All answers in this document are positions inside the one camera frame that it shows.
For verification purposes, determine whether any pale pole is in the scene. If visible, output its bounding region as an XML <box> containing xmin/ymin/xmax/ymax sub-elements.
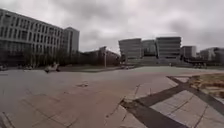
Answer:
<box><xmin>103</xmin><ymin>48</ymin><xmax>108</xmax><ymax>69</ymax></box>

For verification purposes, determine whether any low dark building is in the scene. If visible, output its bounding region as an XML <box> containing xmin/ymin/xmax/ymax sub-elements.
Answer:
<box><xmin>79</xmin><ymin>46</ymin><xmax>121</xmax><ymax>67</ymax></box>

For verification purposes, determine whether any wide grey stairway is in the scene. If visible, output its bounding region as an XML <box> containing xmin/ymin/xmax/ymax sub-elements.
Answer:
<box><xmin>128</xmin><ymin>55</ymin><xmax>183</xmax><ymax>66</ymax></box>

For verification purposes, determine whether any grey paved plaza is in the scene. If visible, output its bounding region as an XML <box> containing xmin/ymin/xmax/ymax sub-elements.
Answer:
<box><xmin>0</xmin><ymin>65</ymin><xmax>224</xmax><ymax>128</ymax></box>

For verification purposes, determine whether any twin-block grey building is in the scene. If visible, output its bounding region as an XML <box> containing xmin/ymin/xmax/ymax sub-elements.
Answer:
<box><xmin>118</xmin><ymin>36</ymin><xmax>183</xmax><ymax>64</ymax></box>

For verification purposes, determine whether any vehicle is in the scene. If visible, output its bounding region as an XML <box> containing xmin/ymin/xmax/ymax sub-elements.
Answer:
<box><xmin>44</xmin><ymin>62</ymin><xmax>62</xmax><ymax>74</ymax></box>

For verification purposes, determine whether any row of dark trees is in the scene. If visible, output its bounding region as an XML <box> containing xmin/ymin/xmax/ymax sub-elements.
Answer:
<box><xmin>0</xmin><ymin>46</ymin><xmax>84</xmax><ymax>68</ymax></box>

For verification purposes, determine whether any small grey building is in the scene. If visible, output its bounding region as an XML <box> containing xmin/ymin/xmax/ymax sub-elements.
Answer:
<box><xmin>181</xmin><ymin>45</ymin><xmax>198</xmax><ymax>61</ymax></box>

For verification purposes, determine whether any large grey gridded-window building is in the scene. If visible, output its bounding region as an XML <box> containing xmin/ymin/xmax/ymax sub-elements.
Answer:
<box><xmin>0</xmin><ymin>8</ymin><xmax>81</xmax><ymax>66</ymax></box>

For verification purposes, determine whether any low pale building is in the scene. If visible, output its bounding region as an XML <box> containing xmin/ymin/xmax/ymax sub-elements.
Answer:
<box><xmin>199</xmin><ymin>47</ymin><xmax>224</xmax><ymax>64</ymax></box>

